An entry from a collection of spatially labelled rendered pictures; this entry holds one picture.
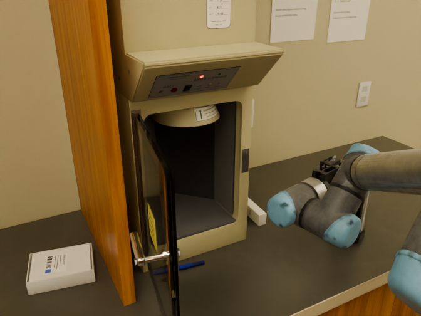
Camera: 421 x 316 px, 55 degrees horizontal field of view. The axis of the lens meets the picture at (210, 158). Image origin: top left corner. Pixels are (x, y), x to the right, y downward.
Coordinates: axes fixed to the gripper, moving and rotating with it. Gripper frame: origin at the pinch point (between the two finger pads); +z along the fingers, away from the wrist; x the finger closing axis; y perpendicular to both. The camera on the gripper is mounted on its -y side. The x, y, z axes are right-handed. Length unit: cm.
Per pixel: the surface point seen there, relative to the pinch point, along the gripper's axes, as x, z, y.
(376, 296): -13.6, -3.8, -32.1
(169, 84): 19, -50, 30
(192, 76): 16, -46, 32
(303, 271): -0.8, -22.5, -20.9
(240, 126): 22.1, -24.2, 14.2
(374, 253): -9.9, -1.3, -20.6
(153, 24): 25, -48, 41
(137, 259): 3, -69, 5
